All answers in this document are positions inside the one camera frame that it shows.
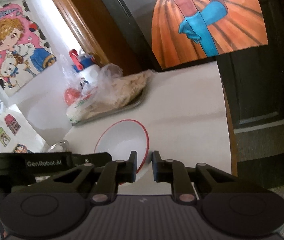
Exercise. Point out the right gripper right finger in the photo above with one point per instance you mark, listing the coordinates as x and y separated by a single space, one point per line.
174 173

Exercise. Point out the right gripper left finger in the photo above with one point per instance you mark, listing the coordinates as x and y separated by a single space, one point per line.
111 176

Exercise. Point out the large white red-rimmed bowl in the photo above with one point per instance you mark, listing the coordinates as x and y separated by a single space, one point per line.
123 137

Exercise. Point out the clear glass bowl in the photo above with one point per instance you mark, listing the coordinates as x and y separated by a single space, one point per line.
60 146

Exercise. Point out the houses drawing paper sheet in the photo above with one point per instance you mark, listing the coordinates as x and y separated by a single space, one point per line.
17 135

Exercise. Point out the white green packaged food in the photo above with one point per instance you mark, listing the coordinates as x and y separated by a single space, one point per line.
83 109

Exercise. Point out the metal tray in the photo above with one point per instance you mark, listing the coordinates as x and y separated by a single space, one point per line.
138 100

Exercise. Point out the clear plastic bag of flatbread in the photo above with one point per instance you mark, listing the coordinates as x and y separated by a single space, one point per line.
114 89

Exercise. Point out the red round lid container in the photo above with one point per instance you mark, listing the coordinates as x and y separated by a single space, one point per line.
71 95

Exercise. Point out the white bottle red blue cap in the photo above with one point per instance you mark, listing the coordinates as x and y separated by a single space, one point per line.
84 70

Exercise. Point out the cartoon girl bear poster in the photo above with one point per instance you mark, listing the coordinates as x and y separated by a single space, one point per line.
24 49

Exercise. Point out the dark wooden door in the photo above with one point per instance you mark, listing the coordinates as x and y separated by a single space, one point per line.
254 82

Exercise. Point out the orange dress painting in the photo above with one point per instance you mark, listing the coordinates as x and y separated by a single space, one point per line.
182 31

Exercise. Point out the wooden door frame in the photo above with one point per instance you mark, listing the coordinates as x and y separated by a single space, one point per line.
97 33

